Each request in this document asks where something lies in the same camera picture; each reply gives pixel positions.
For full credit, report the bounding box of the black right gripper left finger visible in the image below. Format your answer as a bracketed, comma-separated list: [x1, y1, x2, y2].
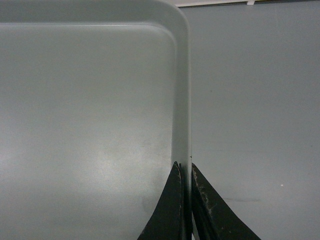
[138, 161, 186, 240]

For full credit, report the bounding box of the grey rectangular serving tray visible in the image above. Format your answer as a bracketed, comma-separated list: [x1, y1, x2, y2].
[0, 0, 191, 240]

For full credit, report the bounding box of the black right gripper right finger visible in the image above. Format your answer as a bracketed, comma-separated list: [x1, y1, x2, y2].
[191, 163, 259, 240]

